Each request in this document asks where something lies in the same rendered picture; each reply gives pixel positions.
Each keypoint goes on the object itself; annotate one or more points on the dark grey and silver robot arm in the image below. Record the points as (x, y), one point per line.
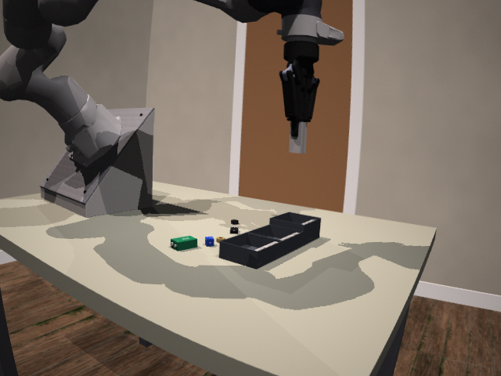
(92, 130)

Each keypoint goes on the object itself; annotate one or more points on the green nine-volt battery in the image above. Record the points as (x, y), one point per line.
(183, 243)

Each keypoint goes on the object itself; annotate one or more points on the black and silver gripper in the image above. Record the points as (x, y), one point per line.
(300, 56)

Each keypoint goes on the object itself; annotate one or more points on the black rack of bins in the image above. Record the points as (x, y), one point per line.
(256, 248)

